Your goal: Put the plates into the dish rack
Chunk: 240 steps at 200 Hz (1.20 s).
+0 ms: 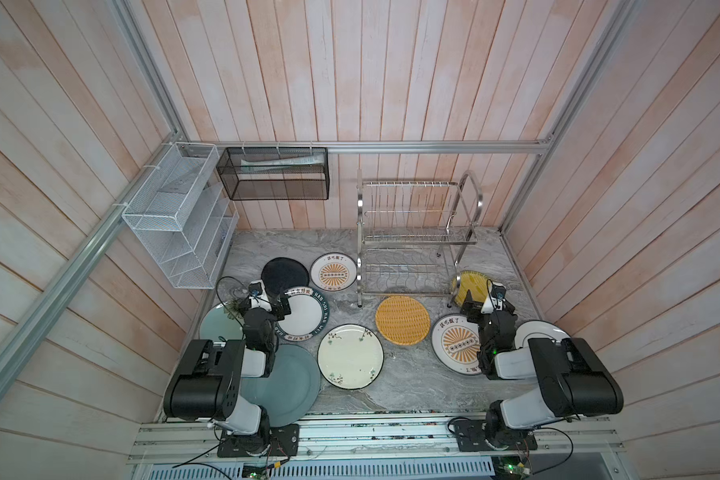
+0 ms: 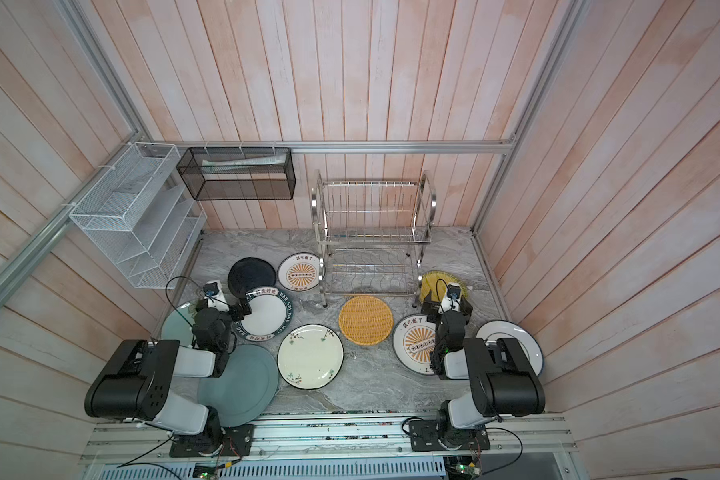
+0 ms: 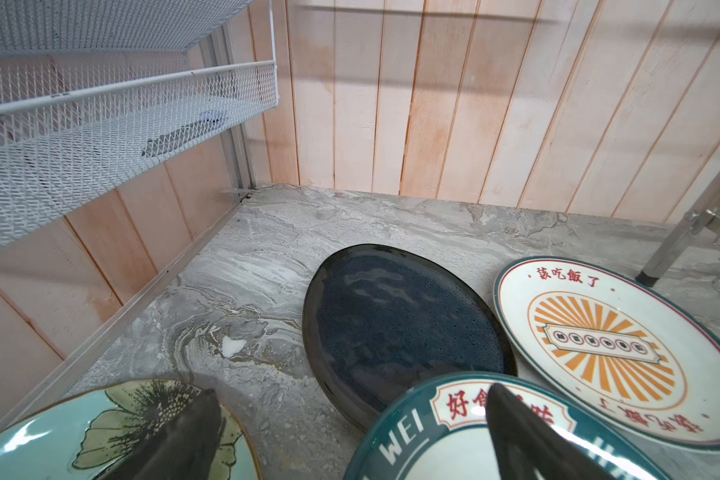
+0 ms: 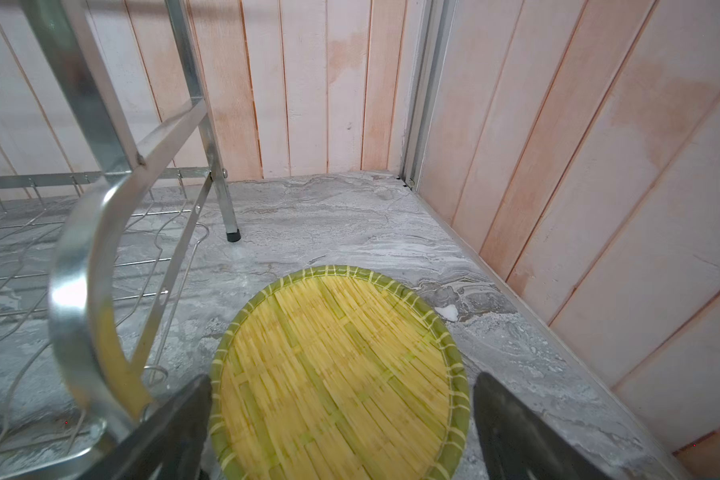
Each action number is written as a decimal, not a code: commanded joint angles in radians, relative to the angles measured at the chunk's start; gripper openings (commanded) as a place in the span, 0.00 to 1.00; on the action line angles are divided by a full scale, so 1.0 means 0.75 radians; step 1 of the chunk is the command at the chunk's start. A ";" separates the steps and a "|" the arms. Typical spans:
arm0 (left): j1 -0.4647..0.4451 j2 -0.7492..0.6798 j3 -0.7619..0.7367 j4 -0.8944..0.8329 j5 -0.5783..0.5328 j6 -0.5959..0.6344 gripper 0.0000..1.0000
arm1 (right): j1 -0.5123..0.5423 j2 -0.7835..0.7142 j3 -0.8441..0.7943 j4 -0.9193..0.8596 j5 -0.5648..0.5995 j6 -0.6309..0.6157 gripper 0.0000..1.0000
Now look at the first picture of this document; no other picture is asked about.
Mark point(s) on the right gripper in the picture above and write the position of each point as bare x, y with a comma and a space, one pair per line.
488, 306

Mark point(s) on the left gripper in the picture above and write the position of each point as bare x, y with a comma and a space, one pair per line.
263, 306

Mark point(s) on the black round plate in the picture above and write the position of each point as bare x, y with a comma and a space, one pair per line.
282, 273

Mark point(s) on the white plate green lettered rim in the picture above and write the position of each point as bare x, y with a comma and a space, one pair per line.
309, 315

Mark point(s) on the small orange sunburst plate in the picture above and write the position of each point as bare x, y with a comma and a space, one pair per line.
333, 272

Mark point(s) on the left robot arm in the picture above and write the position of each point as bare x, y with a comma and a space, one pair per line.
206, 383

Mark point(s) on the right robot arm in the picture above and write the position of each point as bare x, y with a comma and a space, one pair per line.
570, 378

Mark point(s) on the stainless steel dish rack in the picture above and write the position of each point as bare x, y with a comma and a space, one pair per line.
412, 235

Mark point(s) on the yellow woven pattern plate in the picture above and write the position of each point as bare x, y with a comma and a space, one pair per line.
476, 283

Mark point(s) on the light green flower plate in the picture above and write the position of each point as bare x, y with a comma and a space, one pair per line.
221, 323

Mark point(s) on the large orange sunburst plate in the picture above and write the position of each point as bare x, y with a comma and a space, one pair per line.
456, 343

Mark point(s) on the white plate black cloud motif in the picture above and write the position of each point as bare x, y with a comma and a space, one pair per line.
537, 329

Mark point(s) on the orange woven pattern plate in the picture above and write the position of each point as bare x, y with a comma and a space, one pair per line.
402, 320

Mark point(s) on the large teal plate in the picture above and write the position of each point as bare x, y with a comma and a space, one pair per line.
290, 390

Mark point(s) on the cream floral plate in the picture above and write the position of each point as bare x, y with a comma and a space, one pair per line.
350, 357

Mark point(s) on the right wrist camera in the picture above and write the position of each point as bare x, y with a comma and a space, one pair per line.
498, 291

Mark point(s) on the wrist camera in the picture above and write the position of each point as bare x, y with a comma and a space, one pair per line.
498, 291
256, 289

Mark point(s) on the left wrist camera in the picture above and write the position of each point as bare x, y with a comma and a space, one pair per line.
256, 289

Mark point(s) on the white wire mesh shelf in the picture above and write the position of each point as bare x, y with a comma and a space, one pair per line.
181, 218

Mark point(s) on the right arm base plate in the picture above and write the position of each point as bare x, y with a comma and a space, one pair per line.
480, 435

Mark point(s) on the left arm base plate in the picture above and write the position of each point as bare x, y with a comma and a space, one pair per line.
278, 441

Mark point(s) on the black wire mesh basket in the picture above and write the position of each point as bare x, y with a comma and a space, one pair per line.
275, 173

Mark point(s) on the aluminium frame rail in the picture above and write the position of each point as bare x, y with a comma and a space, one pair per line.
393, 147

